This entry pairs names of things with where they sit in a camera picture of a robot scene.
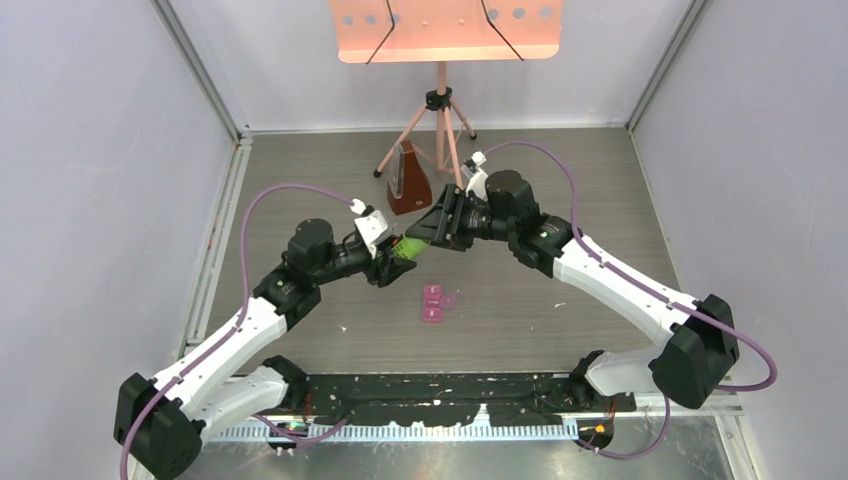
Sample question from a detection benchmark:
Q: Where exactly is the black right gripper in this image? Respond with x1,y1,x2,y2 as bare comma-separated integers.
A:
406,184,515,254

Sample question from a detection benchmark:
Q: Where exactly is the green pill bottle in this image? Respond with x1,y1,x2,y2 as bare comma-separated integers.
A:
391,236,430,260

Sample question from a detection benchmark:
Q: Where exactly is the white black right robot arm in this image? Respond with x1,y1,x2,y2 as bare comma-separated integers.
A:
405,170,739,411

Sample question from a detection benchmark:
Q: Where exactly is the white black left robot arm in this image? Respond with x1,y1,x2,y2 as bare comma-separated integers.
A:
114,211,428,479

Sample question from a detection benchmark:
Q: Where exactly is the brown wooden metronome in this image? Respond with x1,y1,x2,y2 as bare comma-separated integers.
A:
387,140,433,215

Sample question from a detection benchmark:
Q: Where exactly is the pink music stand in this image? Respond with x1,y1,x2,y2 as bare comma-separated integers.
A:
329,0,565,176

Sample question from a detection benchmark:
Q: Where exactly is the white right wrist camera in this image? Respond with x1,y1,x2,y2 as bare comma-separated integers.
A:
461,151,488,201

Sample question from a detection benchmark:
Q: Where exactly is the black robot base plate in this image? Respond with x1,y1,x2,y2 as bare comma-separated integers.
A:
263,373,636,427

